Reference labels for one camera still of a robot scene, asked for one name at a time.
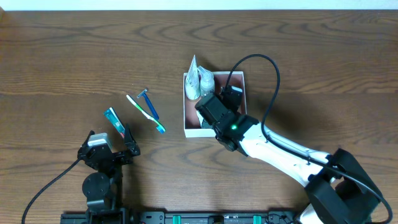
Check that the white cream tube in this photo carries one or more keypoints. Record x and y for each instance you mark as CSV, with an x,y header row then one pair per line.
x,y
192,81

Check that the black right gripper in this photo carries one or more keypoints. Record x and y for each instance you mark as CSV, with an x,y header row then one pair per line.
x,y
208,107

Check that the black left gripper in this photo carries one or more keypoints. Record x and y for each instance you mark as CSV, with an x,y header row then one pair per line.
x,y
111,156

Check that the white cardboard box pink inside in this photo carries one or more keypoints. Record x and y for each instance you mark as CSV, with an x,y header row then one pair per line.
x,y
191,122

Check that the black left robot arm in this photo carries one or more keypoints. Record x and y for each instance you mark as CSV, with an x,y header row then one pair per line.
x,y
103,188

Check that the green soap bar packet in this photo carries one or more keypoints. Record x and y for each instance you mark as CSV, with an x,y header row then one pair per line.
x,y
200,118

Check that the clear spray bottle blue liquid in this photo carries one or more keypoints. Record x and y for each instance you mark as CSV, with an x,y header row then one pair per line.
x,y
207,82

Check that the blue disposable razor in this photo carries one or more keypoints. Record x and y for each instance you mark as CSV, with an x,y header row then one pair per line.
x,y
143,94

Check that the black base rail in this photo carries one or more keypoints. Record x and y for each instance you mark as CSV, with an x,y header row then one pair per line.
x,y
159,217

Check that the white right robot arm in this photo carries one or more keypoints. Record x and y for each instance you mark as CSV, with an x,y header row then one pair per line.
x,y
338,188

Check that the green toothpaste tube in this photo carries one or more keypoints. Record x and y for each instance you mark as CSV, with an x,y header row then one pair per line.
x,y
112,117

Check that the green white toothbrush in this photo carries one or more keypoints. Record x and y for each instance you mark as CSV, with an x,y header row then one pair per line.
x,y
159,126

